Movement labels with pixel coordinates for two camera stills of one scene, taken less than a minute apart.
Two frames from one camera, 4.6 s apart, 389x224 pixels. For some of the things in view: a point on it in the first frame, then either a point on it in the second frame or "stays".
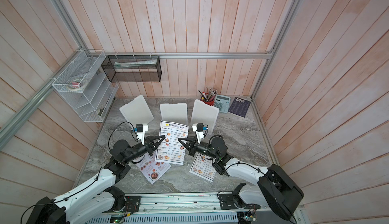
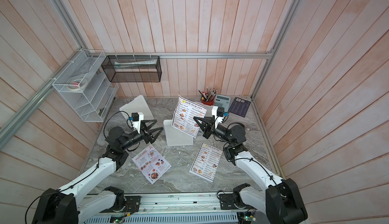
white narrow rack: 174,113 -> 175,137
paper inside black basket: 133,64 stays
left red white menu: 152,170 stays
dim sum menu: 171,150 -> 184,112
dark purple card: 239,106 stays
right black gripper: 191,148 -> 205,125
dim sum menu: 202,166 stays
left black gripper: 152,146 -> 146,137
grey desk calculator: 223,103 stays
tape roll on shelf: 76,84 stays
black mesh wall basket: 132,68 stays
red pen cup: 208,98 stays
